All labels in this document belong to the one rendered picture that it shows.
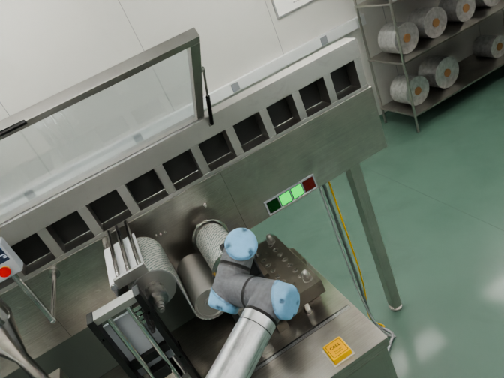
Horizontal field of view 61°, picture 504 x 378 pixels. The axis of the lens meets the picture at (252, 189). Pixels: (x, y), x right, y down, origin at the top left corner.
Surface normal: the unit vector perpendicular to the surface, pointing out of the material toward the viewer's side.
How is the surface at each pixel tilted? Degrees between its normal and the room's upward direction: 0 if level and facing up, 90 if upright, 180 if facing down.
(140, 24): 90
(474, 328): 0
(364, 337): 0
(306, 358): 0
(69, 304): 90
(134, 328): 90
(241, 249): 50
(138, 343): 90
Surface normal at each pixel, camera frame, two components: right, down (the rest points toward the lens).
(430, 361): -0.36, -0.81
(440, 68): 0.38, 0.32
